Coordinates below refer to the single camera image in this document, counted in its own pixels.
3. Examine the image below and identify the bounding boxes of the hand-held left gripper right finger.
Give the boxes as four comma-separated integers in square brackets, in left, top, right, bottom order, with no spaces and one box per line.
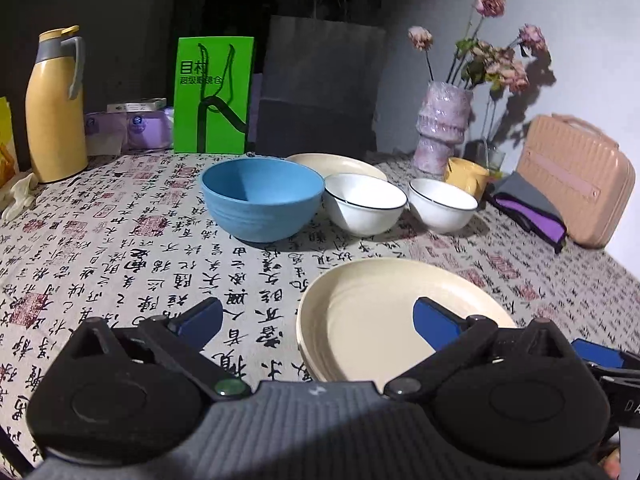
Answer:
[382,296,576,402]

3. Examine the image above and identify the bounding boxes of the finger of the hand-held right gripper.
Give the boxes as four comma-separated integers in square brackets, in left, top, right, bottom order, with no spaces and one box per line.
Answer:
[571,338,640,380]

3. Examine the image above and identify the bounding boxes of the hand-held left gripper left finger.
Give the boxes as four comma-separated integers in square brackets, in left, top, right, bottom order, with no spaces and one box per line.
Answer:
[66,296,252,402]

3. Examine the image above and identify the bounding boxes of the cream plate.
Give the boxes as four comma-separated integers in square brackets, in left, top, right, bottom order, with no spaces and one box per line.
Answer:
[295,257,518,383]
[285,153,388,183]

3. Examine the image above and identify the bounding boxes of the white bowl with black rim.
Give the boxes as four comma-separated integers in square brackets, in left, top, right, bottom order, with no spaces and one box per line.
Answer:
[407,177,480,234]
[323,173,408,237]

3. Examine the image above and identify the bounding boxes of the blue bowl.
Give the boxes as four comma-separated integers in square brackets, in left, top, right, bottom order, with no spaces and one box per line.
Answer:
[201,157,326,243]

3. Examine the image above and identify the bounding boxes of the calligraphy print tablecloth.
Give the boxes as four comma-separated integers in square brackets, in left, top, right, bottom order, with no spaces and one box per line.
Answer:
[0,147,640,480]

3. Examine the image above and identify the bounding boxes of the grey and purple cloth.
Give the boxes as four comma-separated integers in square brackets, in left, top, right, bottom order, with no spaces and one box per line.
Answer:
[486,171,569,255]

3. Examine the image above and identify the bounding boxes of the yellow mug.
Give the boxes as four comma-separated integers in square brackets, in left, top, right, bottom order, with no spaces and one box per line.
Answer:
[444,157,491,202]

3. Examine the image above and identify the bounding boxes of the pink hard case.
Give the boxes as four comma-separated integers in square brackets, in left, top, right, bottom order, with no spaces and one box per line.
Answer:
[515,113,637,249]

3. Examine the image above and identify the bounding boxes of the clear drinking glass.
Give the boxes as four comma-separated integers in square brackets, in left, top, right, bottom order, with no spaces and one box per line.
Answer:
[480,139,507,177]

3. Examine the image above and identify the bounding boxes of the purple tissue pack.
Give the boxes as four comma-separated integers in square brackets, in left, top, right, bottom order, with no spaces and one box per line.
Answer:
[124,106,176,151]
[84,111,128,156]

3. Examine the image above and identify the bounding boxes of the purple ribbed vase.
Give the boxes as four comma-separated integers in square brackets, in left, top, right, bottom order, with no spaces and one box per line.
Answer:
[413,81,474,177]

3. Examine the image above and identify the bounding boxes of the green paper bag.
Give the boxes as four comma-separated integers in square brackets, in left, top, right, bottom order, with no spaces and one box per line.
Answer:
[173,36,256,155]

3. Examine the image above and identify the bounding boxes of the pale purple bag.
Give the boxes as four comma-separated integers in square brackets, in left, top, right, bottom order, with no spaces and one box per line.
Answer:
[249,72,263,143]

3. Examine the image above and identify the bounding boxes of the white gloves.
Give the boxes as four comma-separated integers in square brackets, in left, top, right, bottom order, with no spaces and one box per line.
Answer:
[0,171,40,222]

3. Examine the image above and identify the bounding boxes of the small white flat box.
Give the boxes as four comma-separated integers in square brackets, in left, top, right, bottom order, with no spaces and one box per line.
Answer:
[106,98,168,114]

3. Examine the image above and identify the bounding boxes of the yellow thermos jug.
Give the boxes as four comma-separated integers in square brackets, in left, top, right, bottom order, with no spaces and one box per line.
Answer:
[25,25,89,184]

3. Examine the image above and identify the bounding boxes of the yellow snack box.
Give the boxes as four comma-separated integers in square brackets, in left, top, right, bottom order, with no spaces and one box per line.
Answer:
[0,96,20,186]

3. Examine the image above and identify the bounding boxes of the dark grey paper bag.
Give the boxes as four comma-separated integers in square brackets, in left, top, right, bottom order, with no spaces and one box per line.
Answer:
[256,0,387,159]

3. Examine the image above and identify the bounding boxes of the dried pink flowers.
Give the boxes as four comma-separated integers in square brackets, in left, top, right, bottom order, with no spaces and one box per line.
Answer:
[406,0,551,92]

